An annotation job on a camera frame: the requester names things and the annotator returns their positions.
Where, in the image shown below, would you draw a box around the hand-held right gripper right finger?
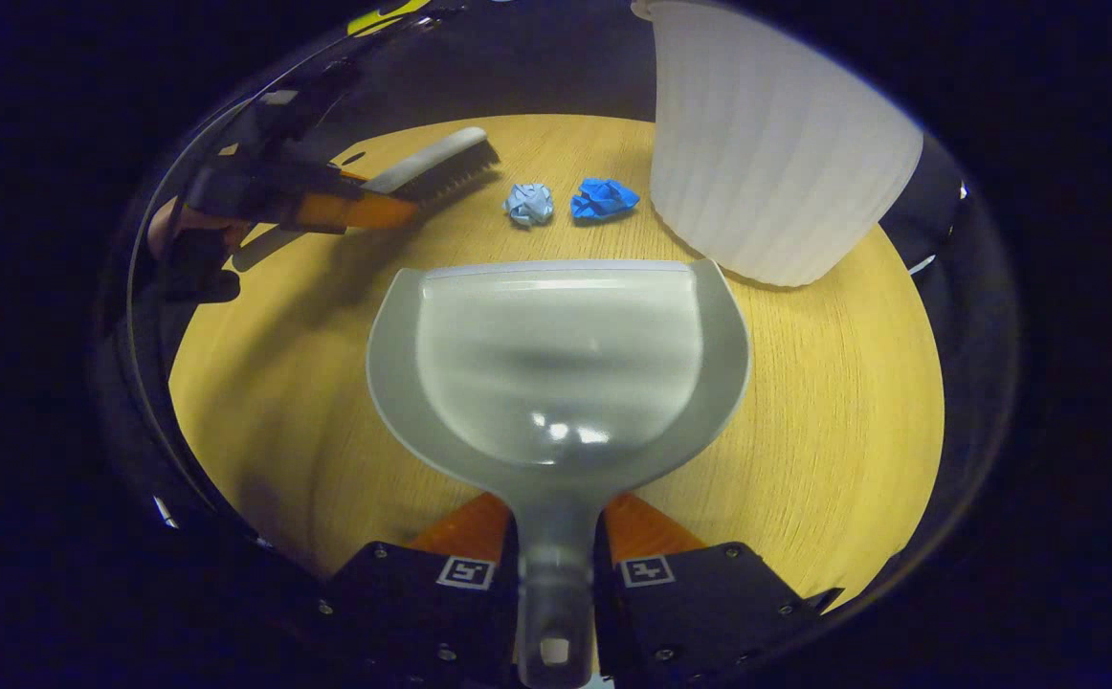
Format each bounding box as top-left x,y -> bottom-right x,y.
594,492 -> 844,689

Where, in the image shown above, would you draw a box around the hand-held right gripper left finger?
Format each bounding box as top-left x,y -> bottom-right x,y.
322,492 -> 521,689

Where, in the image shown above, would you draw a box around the small white broom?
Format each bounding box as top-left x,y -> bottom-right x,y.
362,127 -> 501,205

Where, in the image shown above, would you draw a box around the light blue paper ball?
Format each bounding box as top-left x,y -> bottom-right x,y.
503,183 -> 555,228

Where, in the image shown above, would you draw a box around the dark blue paper ball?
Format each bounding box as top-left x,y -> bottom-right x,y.
570,178 -> 640,223

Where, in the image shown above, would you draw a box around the grey plastic dustpan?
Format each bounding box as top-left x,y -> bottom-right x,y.
366,258 -> 753,689

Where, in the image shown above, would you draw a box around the white ribbed garbage bin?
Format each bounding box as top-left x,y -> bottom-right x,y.
631,0 -> 925,288

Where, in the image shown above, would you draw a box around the black backdrop cloth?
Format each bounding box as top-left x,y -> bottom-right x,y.
211,0 -> 973,278

